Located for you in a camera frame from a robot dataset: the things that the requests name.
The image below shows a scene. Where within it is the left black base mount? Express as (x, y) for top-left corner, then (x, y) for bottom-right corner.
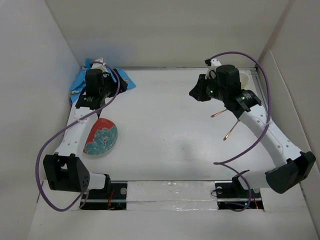
(79, 181), (128, 211)

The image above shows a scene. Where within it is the aluminium rail at table edge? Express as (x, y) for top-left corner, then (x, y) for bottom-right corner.
(250, 67), (267, 108)

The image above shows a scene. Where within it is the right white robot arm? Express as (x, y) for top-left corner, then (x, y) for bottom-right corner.
(189, 58), (316, 197)

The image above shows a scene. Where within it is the red and teal floral plate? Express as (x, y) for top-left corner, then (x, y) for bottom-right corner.
(82, 118), (118, 158)

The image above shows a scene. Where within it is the purple cable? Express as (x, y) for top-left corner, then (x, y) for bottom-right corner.
(209, 51), (273, 211)
(35, 60), (121, 213)

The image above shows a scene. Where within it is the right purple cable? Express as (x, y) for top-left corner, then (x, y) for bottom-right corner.
(209, 51), (273, 211)

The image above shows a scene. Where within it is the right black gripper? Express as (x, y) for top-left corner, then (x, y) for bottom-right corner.
(188, 73), (228, 102)

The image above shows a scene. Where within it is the copper spoon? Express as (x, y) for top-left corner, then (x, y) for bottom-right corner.
(210, 109), (228, 118)

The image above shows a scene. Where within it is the blue space-print cloth placemat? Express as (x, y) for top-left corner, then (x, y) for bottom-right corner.
(69, 57), (136, 104)

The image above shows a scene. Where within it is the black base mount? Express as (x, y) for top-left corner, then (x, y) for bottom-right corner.
(79, 181), (128, 211)
(211, 181), (264, 211)

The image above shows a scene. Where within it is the pale yellow ceramic cup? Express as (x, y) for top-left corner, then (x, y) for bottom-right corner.
(239, 71), (252, 89)

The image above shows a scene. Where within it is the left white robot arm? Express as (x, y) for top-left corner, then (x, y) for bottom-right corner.
(43, 58), (128, 199)

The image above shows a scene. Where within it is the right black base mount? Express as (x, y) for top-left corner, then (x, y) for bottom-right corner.
(211, 181), (264, 211)

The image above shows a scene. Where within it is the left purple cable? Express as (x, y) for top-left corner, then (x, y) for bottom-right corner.
(35, 60), (121, 213)

